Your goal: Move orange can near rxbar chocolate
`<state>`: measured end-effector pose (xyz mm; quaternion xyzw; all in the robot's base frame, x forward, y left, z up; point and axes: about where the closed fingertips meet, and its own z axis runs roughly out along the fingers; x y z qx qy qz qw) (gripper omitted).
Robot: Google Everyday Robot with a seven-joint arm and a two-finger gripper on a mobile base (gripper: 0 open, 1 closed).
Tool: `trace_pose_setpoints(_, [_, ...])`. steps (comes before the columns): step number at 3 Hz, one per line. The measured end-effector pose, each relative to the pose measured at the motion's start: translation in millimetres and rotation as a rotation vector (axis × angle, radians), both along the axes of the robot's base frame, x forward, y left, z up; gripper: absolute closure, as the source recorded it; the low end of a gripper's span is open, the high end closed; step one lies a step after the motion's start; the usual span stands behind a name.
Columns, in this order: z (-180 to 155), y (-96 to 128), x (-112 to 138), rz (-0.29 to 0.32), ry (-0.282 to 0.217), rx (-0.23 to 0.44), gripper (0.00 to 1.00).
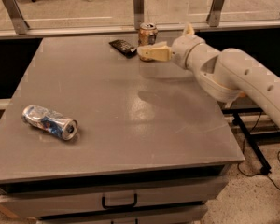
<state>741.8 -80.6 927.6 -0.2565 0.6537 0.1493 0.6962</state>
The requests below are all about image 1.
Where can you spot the black floor stand leg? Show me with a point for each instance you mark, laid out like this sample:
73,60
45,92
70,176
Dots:
266,168

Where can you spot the left metal bracket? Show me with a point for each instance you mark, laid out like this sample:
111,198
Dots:
20,26

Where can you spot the grey drawer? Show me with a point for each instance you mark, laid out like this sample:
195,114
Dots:
73,201
170,215

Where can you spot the orange soda can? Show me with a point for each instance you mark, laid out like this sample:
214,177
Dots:
146,36

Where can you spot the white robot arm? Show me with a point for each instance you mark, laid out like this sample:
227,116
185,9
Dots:
224,75

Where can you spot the middle metal bracket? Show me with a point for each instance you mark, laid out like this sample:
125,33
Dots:
138,13

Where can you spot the black rxbar chocolate wrapper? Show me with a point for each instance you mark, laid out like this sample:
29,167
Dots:
123,47

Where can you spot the crushed blue silver can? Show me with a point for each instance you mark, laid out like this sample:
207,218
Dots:
50,121

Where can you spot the metal bracket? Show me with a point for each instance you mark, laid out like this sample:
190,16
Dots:
138,13
213,18
20,26

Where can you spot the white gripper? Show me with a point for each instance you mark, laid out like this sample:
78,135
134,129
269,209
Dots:
181,51

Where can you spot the right metal bracket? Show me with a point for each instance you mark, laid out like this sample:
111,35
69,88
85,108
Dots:
213,18

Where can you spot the upper grey drawer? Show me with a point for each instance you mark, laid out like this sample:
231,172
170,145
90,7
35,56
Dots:
73,201

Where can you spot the lower grey drawer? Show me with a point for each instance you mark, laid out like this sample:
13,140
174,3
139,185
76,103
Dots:
170,215

